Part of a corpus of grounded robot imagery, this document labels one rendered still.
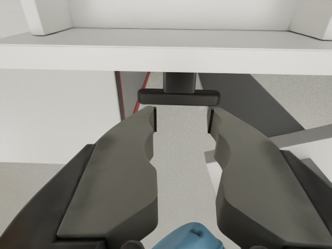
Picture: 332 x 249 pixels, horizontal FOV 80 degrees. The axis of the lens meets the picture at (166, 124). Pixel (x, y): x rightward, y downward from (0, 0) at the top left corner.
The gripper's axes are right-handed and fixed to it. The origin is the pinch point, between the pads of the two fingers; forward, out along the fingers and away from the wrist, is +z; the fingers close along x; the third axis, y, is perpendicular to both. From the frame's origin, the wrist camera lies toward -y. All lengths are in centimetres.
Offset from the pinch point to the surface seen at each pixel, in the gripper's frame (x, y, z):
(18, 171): -118, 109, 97
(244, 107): 22, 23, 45
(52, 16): -11.5, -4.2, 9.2
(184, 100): 0.4, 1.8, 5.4
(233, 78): 25, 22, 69
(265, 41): 6.7, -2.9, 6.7
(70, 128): -19.8, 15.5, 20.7
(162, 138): -6, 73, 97
